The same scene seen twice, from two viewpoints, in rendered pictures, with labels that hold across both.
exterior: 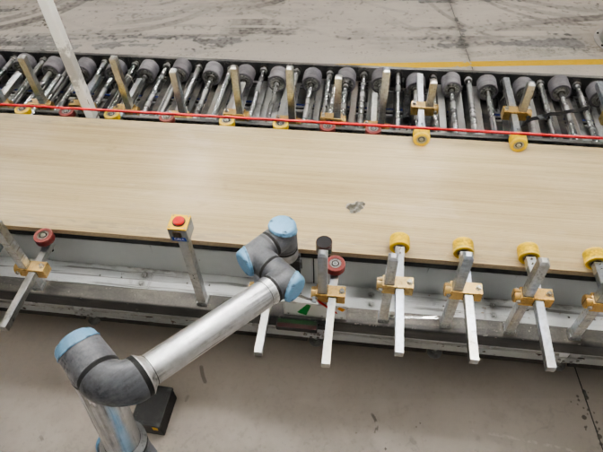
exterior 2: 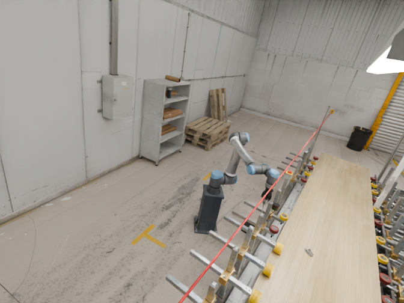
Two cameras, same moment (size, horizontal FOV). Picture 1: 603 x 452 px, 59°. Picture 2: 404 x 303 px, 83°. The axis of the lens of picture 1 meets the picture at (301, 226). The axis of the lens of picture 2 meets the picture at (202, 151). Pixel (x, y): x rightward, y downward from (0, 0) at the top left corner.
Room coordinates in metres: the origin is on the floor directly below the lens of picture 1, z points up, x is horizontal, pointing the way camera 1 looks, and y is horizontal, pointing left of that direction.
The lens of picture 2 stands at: (1.12, -1.93, 2.26)
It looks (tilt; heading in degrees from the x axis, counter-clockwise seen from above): 25 degrees down; 110
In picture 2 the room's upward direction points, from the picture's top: 11 degrees clockwise
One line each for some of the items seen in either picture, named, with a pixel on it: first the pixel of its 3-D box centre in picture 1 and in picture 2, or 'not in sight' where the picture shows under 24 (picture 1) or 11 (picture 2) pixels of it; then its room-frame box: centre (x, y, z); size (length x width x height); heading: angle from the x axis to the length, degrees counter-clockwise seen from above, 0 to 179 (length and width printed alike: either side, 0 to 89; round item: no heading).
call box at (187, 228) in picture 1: (180, 229); (288, 175); (1.25, 0.43, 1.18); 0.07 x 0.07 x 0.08; 81
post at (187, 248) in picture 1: (193, 270); (280, 195); (1.25, 0.43, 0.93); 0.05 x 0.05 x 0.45; 81
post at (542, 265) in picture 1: (524, 299); (228, 273); (1.05, -0.81, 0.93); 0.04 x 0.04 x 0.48; 81
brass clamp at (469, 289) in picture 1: (462, 291); (242, 250); (1.09, -0.59, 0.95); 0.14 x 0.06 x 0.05; 81
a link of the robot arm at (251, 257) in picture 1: (258, 256); (265, 169); (1.03, 0.14, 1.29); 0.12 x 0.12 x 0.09; 42
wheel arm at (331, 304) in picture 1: (330, 313); (252, 222); (1.08, -0.10, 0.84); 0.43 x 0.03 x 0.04; 171
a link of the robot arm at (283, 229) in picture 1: (283, 236); (272, 177); (1.11, 0.06, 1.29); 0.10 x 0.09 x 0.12; 132
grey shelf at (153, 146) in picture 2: not in sight; (165, 120); (-1.19, 1.87, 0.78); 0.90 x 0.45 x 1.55; 87
